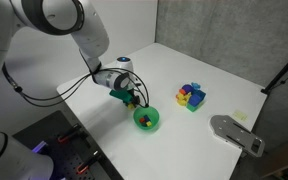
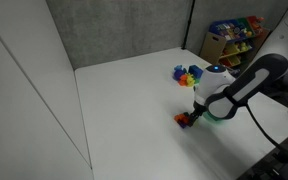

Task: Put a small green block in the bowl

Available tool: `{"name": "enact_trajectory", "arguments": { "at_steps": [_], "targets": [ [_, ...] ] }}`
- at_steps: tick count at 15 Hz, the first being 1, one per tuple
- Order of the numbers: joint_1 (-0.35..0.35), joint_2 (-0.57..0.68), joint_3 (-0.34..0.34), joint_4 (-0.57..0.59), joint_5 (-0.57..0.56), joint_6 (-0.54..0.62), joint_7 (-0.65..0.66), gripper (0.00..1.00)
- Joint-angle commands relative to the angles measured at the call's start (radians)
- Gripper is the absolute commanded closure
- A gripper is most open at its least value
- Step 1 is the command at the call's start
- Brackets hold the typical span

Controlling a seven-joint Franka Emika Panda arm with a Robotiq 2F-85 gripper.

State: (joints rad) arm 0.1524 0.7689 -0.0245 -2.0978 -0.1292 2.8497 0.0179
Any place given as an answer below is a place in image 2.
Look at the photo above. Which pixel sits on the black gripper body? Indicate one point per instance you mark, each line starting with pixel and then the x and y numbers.
pixel 199 109

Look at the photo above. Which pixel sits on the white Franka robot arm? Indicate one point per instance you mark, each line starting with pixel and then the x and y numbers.
pixel 217 83

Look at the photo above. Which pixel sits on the small blue block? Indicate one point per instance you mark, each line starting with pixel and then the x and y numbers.
pixel 183 124

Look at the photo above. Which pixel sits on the small orange block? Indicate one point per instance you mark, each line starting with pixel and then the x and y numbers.
pixel 177 117

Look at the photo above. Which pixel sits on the green plastic bowl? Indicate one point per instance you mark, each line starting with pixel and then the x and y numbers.
pixel 214 118

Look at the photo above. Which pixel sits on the large blue block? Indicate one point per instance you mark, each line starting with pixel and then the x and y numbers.
pixel 195 71

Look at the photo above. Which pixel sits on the yellow toy piece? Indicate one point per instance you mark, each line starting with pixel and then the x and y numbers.
pixel 190 80

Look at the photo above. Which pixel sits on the orange toy piece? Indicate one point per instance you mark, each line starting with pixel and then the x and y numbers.
pixel 183 80

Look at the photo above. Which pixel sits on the purple toy ball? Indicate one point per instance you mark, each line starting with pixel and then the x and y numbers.
pixel 178 74

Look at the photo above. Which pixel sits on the light blue toy piece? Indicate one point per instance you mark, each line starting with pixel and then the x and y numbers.
pixel 179 67

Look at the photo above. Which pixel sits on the toy shelf with bins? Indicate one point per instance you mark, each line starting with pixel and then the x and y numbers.
pixel 235 40

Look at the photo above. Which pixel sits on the black stand pole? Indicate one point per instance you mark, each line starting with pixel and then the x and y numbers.
pixel 188 23

